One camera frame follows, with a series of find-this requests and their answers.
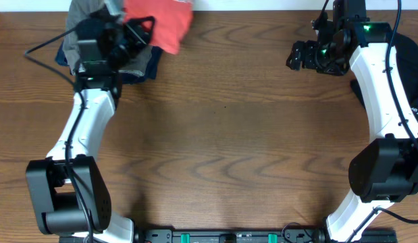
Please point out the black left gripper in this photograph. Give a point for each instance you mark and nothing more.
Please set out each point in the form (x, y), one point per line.
(129, 34)

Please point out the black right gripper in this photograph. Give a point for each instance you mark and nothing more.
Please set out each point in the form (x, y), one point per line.
(310, 46)

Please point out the orange soccer t-shirt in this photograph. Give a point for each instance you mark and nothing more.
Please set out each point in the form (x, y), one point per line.
(172, 20)

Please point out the black garment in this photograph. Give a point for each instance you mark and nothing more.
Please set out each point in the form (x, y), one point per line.
(407, 60)

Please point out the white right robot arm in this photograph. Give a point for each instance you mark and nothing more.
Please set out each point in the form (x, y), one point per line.
(385, 172)

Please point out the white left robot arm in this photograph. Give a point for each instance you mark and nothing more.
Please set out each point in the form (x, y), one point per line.
(69, 196)

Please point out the folded grey trousers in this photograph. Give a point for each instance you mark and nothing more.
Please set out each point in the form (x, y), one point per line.
(79, 10)

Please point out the folded navy garment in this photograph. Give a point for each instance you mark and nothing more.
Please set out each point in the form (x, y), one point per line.
(143, 68)

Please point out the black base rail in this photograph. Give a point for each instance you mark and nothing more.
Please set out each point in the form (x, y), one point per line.
(285, 236)

